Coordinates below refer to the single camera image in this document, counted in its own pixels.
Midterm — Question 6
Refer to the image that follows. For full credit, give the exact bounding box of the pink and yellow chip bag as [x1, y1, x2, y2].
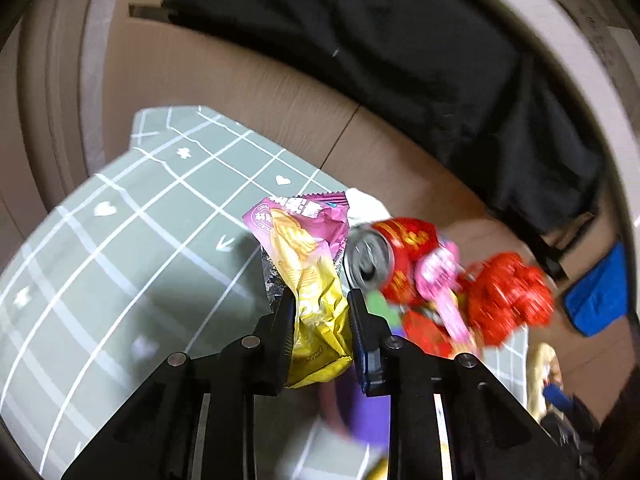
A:
[242, 191, 356, 390]

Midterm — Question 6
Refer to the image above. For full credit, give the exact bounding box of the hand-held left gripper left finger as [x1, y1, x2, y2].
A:
[60, 288, 297, 480]

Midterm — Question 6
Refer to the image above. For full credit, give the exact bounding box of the purple plastic object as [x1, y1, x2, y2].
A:
[320, 365, 396, 447]

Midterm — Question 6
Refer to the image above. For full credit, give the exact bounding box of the crumpled red wrapper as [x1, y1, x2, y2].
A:
[467, 252, 557, 348]

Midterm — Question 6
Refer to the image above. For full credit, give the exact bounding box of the blue cloth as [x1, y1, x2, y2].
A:
[562, 241, 631, 338]

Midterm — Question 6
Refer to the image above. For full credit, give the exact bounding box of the pink snack wrapper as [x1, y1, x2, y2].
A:
[415, 240, 481, 356]

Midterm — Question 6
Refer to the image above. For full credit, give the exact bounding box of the red drink can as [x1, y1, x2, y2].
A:
[342, 217, 451, 309]

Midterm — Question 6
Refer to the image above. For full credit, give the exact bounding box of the pale yellow cloth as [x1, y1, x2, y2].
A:
[525, 342, 564, 423]

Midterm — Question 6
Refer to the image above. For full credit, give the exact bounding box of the white tissue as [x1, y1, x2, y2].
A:
[345, 187, 389, 226]

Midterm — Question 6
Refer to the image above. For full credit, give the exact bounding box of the black jacket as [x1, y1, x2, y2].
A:
[162, 0, 608, 281]

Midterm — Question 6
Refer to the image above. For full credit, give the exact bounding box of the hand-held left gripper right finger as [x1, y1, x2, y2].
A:
[347, 289, 583, 480]

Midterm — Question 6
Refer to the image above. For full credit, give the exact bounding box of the green checked tablecloth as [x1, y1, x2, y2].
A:
[0, 105, 531, 477]

